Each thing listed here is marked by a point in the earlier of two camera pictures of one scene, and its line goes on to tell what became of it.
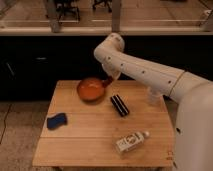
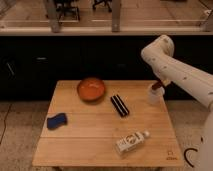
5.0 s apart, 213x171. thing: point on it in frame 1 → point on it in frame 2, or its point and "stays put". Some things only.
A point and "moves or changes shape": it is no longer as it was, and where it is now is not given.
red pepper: (108, 81) moves or changes shape
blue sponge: (57, 121) stays put
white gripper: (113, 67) → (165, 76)
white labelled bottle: (131, 141) stays put
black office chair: (68, 11) stays put
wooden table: (106, 124) stays put
